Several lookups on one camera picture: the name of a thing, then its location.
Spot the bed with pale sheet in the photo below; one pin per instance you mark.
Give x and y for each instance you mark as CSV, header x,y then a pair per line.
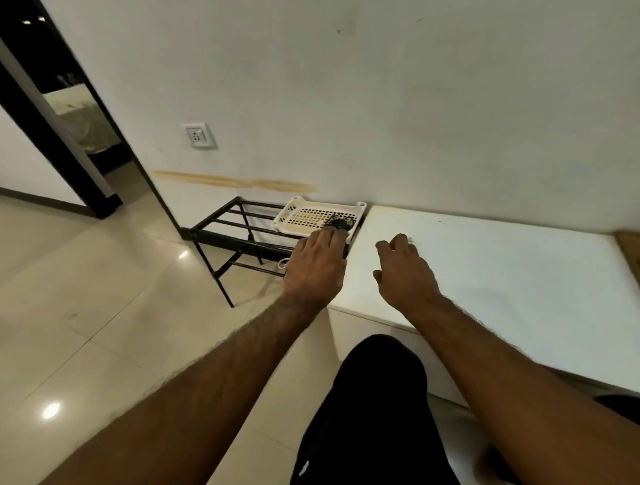
x,y
85,125

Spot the person's left hand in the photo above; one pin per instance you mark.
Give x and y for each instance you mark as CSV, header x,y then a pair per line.
x,y
315,270

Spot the white wall socket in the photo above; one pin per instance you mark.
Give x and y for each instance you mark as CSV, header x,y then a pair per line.
x,y
199,135

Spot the black shoelace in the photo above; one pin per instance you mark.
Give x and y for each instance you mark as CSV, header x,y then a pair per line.
x,y
340,224

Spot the person's right forearm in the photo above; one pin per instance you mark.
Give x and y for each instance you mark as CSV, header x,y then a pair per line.
x,y
530,385

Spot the person's left forearm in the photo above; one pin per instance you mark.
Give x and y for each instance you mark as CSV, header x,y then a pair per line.
x,y
200,400

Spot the black metal rack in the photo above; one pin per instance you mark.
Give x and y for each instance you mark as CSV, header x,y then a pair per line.
x,y
225,235

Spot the person's right hand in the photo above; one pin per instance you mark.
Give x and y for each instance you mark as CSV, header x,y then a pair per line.
x,y
405,280

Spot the wooden board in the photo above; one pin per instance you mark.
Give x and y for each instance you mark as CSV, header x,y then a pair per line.
x,y
632,255

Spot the white perforated plastic tray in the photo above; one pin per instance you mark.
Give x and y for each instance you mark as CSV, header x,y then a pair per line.
x,y
300,215

